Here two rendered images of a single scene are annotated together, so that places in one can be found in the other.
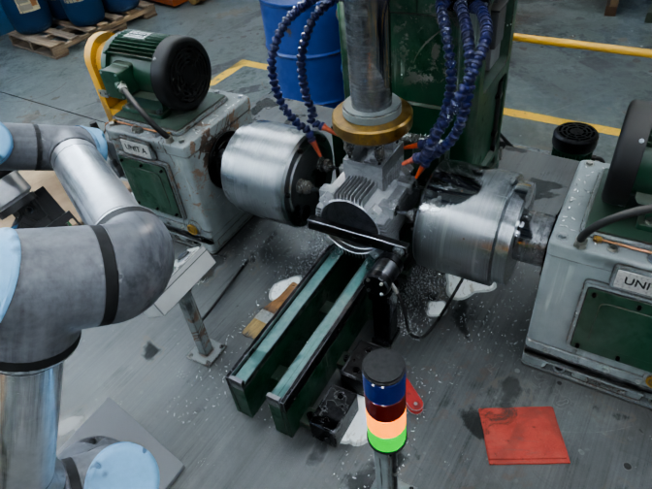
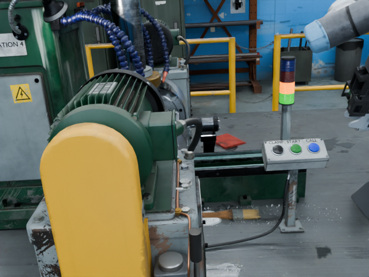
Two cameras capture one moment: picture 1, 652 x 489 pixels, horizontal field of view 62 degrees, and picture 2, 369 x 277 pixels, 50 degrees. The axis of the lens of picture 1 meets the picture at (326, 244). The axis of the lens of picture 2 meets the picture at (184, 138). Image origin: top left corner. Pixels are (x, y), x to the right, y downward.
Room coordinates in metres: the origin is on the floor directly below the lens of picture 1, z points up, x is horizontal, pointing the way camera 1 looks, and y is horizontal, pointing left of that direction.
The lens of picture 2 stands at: (1.66, 0.99, 1.51)
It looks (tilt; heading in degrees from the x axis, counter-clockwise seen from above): 21 degrees down; 236
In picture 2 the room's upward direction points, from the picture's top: 3 degrees counter-clockwise
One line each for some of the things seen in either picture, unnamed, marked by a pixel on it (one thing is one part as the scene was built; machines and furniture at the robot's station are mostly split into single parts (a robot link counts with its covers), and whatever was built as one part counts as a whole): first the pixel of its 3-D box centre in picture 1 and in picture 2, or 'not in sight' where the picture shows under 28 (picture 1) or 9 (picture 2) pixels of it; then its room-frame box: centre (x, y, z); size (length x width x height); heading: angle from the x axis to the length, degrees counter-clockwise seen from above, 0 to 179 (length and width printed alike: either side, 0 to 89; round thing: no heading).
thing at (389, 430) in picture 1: (385, 412); (286, 87); (0.44, -0.06, 1.10); 0.06 x 0.06 x 0.04
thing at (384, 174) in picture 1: (374, 162); not in sight; (1.09, -0.14, 1.11); 0.12 x 0.11 x 0.07; 145
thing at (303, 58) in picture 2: not in sight; (292, 56); (-3.00, -2.93, 0.41); 0.52 x 0.47 x 0.82; 143
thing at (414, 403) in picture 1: (408, 395); not in sight; (0.64, -0.13, 0.81); 0.09 x 0.03 x 0.02; 18
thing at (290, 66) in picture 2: (384, 377); (288, 64); (0.44, -0.06, 1.19); 0.06 x 0.06 x 0.04
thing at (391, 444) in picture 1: (386, 428); (286, 97); (0.44, -0.06, 1.05); 0.06 x 0.06 x 0.04
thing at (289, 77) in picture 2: (384, 396); (287, 76); (0.44, -0.06, 1.14); 0.06 x 0.06 x 0.04
